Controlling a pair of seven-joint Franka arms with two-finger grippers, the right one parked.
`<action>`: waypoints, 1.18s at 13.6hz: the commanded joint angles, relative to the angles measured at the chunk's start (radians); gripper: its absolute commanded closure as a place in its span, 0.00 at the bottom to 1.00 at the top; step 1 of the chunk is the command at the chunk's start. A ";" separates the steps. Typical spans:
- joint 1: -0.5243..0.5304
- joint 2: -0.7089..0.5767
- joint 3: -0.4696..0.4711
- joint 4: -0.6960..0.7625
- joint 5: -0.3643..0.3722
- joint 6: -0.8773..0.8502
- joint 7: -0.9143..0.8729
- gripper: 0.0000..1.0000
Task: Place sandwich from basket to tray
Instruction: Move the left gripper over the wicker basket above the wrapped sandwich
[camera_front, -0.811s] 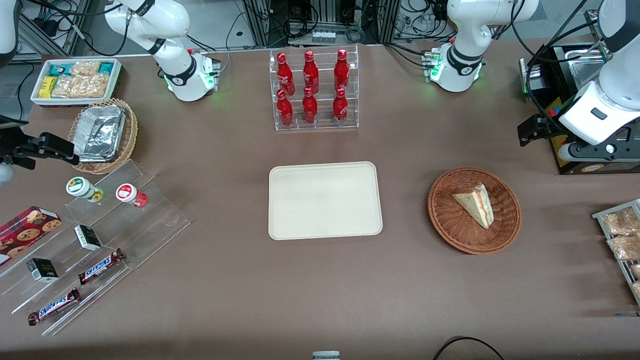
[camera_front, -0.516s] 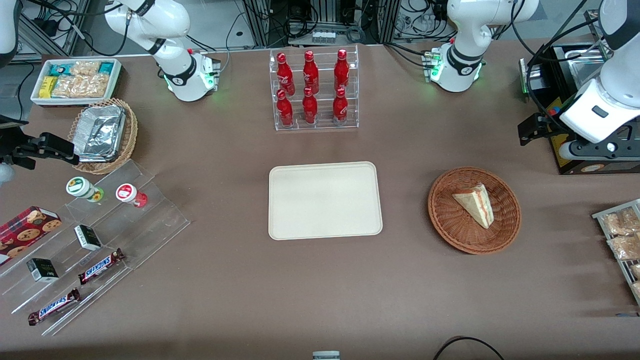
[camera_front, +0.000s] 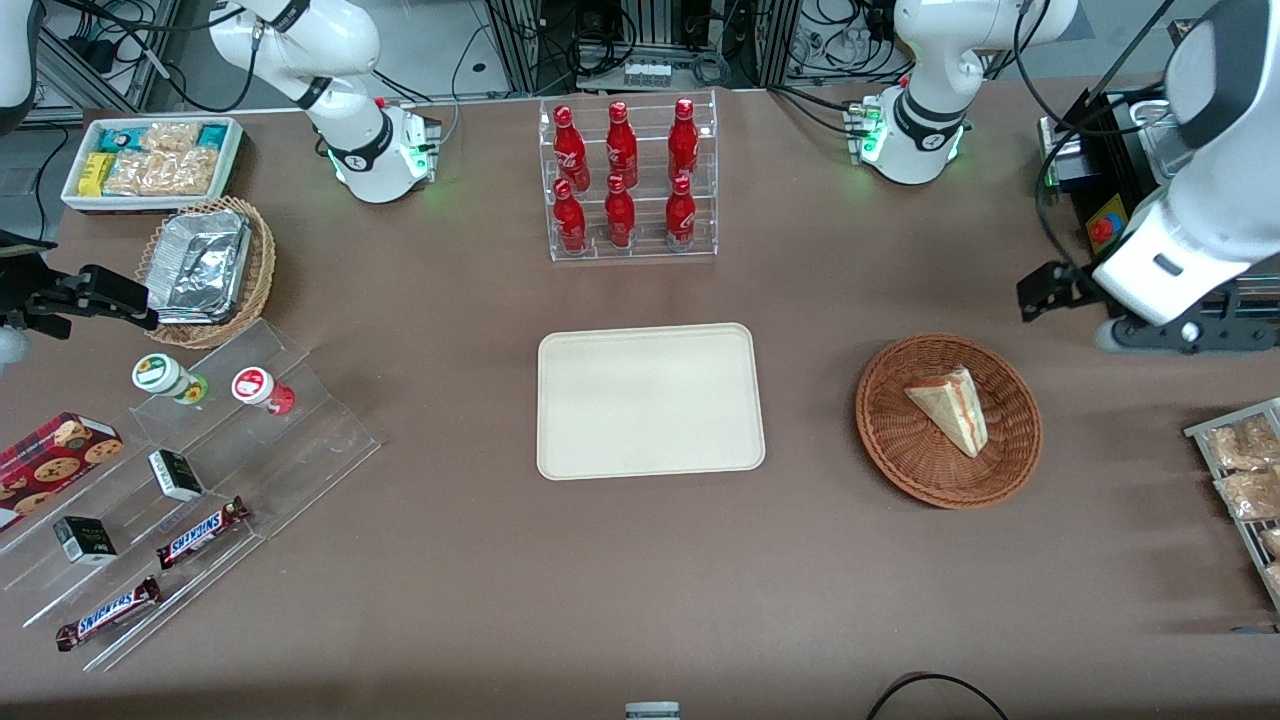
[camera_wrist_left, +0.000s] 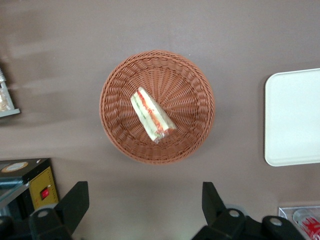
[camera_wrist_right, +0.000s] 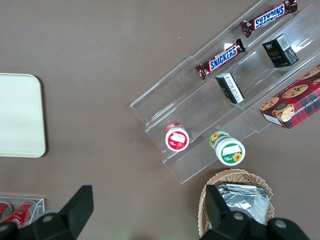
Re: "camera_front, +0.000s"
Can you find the teal snack pack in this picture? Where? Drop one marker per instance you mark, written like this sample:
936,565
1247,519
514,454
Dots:
212,135
122,137

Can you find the beige rectangular tray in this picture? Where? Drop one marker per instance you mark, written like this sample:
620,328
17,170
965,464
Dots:
640,400

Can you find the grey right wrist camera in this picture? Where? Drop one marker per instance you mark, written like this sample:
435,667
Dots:
10,345

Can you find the red cookie box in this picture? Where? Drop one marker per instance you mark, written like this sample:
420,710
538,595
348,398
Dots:
50,465

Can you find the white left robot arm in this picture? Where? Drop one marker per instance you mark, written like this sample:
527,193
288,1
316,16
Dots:
920,140

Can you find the red cola bottle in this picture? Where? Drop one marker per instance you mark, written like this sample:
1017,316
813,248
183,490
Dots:
569,220
621,148
683,142
570,150
619,216
680,216

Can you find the clear acrylic bottle rack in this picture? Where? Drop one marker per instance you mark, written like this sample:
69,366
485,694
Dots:
645,255

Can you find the light wicker basket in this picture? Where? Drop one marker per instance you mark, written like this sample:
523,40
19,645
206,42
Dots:
262,270

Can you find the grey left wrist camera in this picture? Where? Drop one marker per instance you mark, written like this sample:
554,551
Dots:
1112,336

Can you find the clear cracker bag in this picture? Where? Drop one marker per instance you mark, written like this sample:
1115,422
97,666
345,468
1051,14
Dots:
172,136
192,172
135,173

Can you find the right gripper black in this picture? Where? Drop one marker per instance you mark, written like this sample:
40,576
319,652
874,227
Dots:
38,297

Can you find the triangular sandwich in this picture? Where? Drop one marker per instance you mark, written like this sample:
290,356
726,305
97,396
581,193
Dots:
955,410

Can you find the black food warmer machine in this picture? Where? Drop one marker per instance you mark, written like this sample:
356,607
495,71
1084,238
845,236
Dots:
1110,170

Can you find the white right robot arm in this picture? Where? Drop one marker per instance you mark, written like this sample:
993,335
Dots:
375,150

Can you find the small grey device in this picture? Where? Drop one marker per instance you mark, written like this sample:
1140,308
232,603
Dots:
652,712

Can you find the aluminium foil container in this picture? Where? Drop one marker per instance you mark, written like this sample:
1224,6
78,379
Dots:
200,265

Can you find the Snickers chocolate bar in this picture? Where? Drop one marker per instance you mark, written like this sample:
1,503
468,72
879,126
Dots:
108,613
200,533

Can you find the white rectangular snack bin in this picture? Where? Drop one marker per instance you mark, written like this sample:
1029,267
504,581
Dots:
150,203

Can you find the small black box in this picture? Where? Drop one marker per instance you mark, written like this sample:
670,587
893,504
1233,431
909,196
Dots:
85,540
176,476

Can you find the round brown wicker basket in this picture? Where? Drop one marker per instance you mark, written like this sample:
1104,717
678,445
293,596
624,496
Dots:
900,450

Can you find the small blue object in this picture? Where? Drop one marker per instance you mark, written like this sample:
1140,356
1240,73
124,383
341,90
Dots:
1252,629

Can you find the clear acrylic stepped shelf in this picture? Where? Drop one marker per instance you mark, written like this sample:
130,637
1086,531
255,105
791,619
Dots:
300,450

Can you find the white power strip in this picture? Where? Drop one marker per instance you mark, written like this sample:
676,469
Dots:
647,74

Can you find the yellow snack pack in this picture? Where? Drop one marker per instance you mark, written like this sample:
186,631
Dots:
95,175

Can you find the clear bagged snack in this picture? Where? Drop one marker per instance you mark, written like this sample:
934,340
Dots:
1272,542
1250,495
1274,578
1240,445

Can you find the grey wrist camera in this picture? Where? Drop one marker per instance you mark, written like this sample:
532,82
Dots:
1112,336
10,345

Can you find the aluminium frame rack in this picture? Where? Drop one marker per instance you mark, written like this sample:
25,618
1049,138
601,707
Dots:
655,20

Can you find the steel warmer pan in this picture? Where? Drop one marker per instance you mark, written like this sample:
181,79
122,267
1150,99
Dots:
1155,150

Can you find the green lid snack cup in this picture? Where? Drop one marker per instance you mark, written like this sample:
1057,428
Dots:
158,375

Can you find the red lid snack cup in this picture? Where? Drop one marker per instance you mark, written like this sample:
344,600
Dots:
255,387

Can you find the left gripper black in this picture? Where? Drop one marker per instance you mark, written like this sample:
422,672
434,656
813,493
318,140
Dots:
1078,288

